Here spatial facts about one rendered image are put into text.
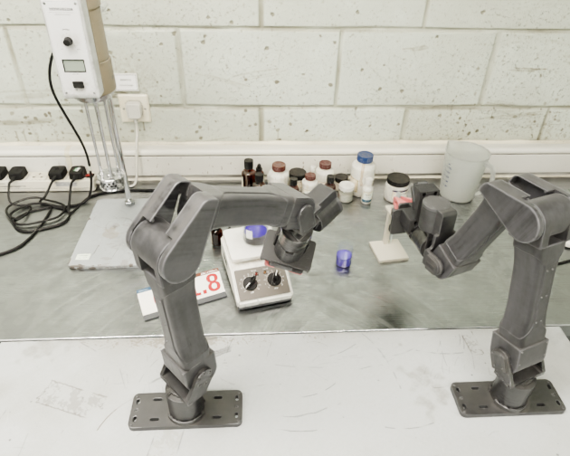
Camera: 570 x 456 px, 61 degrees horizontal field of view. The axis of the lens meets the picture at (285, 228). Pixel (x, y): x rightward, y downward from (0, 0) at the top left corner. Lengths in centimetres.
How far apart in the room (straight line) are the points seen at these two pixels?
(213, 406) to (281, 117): 89
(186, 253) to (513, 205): 50
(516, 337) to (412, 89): 86
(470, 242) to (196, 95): 90
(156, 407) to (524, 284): 67
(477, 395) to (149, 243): 68
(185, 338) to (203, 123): 88
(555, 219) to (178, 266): 55
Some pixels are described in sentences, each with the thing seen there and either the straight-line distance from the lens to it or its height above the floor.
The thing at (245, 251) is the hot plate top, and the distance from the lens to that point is 113.
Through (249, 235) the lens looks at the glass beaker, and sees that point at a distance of 112.
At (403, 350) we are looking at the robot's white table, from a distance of 108.
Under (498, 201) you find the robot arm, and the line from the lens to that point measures 85.
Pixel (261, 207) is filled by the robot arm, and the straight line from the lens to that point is 74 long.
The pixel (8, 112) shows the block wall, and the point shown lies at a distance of 167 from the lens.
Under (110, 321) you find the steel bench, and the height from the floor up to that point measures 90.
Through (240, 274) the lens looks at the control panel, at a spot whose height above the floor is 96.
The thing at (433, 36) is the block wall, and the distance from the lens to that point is 152.
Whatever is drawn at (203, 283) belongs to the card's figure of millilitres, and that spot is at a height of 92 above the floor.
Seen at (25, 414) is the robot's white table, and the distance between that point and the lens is 105.
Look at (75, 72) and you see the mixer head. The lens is 112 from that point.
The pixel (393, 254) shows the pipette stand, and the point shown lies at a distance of 129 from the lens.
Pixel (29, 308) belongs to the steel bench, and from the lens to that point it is 124.
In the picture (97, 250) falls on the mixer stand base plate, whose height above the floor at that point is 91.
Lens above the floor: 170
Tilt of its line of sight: 37 degrees down
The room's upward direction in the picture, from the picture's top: 2 degrees clockwise
